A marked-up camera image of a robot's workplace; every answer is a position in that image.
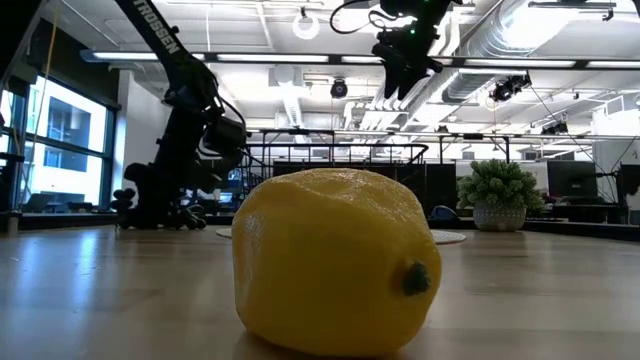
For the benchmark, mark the dark blue bag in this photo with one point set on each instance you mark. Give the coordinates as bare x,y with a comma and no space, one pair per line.
443,214

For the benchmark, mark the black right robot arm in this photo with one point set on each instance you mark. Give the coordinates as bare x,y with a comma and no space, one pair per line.
420,10

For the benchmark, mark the black aluminium table frame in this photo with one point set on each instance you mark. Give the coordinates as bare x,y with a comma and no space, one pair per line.
575,229

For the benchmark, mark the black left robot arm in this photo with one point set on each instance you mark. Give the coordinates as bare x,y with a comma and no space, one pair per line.
190,85

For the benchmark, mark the dark grape bunch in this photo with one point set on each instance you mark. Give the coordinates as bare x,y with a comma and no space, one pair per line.
120,197

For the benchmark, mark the large office window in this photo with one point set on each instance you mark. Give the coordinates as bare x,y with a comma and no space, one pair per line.
70,140

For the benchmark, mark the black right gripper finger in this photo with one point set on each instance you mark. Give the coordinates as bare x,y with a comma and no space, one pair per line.
412,82
393,77

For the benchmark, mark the long ceiling light bar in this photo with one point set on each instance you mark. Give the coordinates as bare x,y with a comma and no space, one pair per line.
270,58

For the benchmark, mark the yellow lemon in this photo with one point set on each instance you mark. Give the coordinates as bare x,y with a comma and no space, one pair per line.
325,260

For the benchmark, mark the white round woven placemat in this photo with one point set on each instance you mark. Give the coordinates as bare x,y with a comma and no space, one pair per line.
450,236

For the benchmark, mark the black office partition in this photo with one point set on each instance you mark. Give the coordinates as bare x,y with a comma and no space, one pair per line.
440,182

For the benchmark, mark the silver ventilation duct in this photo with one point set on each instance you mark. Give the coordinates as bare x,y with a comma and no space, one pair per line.
480,80

